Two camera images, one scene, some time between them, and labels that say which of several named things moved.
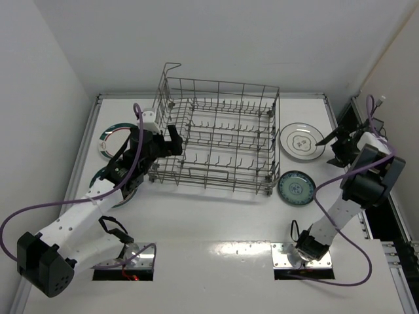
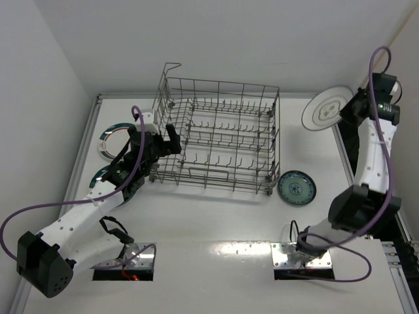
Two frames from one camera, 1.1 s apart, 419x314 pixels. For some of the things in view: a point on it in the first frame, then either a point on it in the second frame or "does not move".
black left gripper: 163,146 does not move
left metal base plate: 143,260 does not move
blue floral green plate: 296,188 does not move
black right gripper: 342,148 → 355,106
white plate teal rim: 298,140 → 322,110
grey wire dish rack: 230,133 does not move
